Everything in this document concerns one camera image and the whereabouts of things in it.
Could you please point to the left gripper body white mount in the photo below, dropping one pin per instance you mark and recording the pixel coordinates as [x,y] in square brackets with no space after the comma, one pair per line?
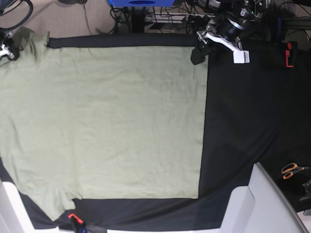
[226,31]

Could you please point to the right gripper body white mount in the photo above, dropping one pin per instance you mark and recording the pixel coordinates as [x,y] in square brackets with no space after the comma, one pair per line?
[7,46]

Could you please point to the sage green T-shirt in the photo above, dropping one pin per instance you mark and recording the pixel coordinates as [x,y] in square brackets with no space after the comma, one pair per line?
[101,123]

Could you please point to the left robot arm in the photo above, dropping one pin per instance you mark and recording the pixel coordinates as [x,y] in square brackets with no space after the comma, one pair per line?
[251,10]

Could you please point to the orange clamp at right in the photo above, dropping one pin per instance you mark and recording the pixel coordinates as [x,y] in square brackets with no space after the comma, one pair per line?
[290,54]

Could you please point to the orange clamp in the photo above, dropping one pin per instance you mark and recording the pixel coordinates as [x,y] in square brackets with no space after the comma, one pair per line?
[76,225]
[290,54]

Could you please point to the white power strip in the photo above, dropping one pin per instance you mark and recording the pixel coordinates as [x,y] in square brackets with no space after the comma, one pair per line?
[175,18]

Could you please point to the black table cloth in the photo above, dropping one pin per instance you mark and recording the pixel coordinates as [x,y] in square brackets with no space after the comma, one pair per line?
[256,112]

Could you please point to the black stand pole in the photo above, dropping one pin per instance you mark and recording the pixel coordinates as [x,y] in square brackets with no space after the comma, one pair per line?
[138,15]

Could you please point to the blue plastic box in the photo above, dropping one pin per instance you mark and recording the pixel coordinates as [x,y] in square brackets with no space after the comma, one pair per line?
[141,3]

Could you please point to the grey white cabinet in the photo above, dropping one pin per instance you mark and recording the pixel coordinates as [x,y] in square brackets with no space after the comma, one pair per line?
[260,207]

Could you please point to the white block at left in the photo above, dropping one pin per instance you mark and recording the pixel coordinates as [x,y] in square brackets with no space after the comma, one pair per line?
[13,215]

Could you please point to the orange clamp at bottom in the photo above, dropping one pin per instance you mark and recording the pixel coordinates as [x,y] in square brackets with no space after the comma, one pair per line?
[76,225]

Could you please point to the orange handled scissors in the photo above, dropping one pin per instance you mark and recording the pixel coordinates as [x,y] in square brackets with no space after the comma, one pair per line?
[292,168]

